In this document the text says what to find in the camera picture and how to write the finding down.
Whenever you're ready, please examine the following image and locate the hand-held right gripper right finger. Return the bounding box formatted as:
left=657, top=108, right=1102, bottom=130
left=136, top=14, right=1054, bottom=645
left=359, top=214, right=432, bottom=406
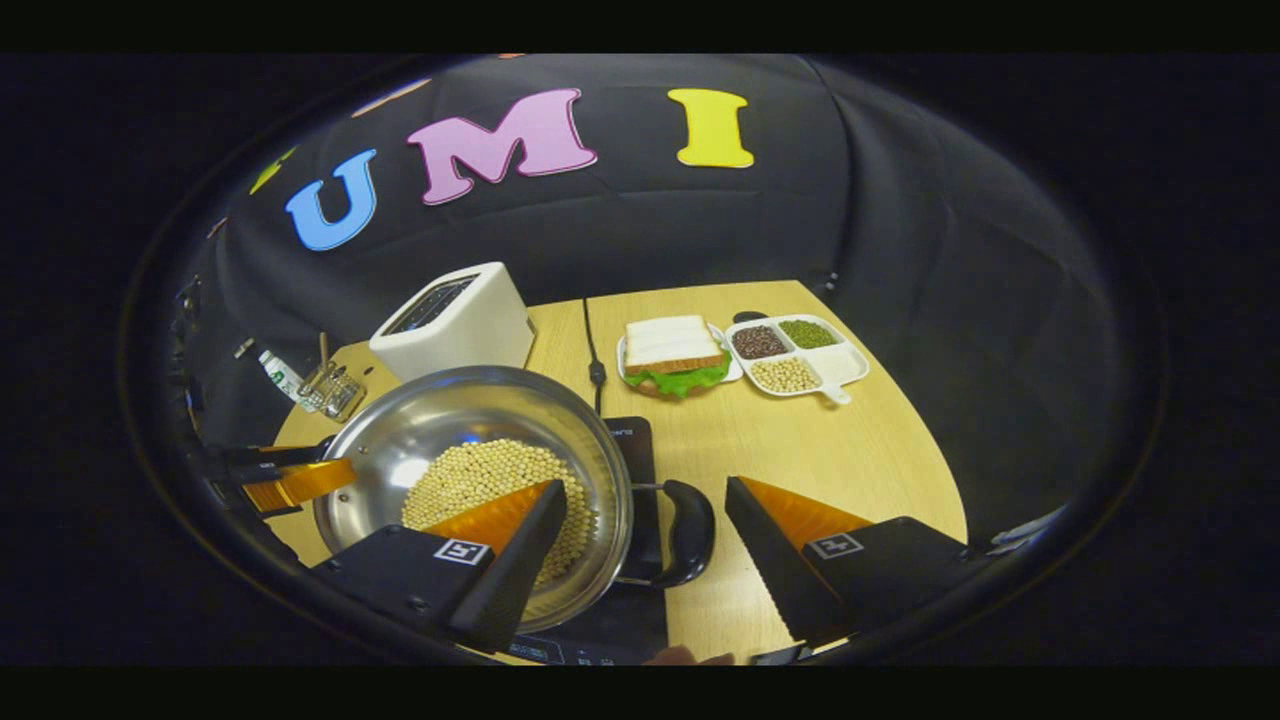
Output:
left=725, top=475, right=991, bottom=646

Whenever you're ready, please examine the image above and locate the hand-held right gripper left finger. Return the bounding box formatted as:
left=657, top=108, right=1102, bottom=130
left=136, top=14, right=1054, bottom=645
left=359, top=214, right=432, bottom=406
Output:
left=312, top=478, right=569, bottom=653

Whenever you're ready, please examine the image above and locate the steel pot with black handles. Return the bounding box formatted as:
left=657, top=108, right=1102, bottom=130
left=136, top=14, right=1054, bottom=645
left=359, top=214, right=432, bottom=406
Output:
left=312, top=365, right=717, bottom=634

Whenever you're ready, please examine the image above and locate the black induction cooktop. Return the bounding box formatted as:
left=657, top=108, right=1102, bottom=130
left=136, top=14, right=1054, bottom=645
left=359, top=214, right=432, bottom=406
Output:
left=505, top=415, right=671, bottom=666

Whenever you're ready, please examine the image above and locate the pile of yellow soybeans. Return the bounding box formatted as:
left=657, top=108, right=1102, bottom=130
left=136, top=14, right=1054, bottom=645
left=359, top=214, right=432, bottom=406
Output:
left=402, top=438, right=599, bottom=591

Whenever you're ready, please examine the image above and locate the white drink bottle green label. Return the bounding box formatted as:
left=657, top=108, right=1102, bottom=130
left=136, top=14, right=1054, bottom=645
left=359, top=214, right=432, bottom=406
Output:
left=258, top=350, right=304, bottom=401

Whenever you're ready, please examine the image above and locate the small heap of pale beans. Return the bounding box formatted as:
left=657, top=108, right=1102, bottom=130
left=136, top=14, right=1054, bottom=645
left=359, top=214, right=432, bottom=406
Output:
left=750, top=357, right=821, bottom=394

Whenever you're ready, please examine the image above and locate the white divided dish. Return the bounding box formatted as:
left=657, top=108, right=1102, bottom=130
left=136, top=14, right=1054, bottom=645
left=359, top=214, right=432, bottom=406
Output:
left=724, top=314, right=871, bottom=406

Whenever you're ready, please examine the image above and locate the white toaster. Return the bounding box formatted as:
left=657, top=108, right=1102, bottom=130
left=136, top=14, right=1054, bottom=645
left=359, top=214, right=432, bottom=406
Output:
left=369, top=262, right=537, bottom=383

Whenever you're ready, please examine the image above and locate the heap of brown beans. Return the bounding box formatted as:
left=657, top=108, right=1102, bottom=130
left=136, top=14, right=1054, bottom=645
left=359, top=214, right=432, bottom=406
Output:
left=732, top=325, right=789, bottom=360

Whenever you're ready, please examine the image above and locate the heap of green beans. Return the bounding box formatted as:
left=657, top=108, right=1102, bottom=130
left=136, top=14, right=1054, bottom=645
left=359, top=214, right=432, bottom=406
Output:
left=778, top=318, right=839, bottom=350

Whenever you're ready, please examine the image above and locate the sandwich with lettuce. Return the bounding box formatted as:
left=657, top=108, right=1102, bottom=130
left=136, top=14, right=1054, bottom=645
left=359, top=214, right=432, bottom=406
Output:
left=622, top=315, right=733, bottom=398

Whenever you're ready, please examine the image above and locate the wire mesh basket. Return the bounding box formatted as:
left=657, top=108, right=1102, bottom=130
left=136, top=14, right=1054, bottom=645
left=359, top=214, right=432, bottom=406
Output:
left=297, top=360, right=366, bottom=421

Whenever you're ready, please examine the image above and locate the wooden handled scoop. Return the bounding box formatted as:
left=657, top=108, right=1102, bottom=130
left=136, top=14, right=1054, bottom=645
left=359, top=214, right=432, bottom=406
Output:
left=316, top=331, right=346, bottom=401

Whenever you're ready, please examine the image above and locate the toaster power cable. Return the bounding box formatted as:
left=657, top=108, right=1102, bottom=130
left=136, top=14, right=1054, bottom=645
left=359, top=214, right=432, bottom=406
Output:
left=582, top=298, right=608, bottom=416

